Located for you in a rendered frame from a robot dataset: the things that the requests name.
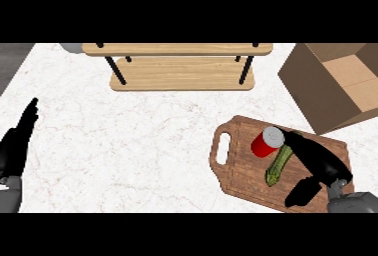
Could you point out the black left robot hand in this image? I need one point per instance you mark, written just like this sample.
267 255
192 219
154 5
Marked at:
15 146

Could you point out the green squash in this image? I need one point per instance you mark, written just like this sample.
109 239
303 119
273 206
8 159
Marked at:
278 166

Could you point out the wooden two-tier shelf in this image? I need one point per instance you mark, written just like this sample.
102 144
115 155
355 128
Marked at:
182 70

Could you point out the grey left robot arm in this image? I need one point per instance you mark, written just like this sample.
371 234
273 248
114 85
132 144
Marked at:
9 195

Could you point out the brown cardboard box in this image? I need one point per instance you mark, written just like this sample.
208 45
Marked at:
334 83

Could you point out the grey round object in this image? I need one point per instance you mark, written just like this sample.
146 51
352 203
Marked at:
72 47

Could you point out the brown wooden cutting board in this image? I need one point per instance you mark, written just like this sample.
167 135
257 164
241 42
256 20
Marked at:
275 163

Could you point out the red can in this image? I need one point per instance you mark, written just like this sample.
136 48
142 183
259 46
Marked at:
266 142

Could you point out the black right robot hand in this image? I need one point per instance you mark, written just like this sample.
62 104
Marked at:
319 160

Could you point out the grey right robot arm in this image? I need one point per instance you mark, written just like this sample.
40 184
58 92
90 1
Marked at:
352 200

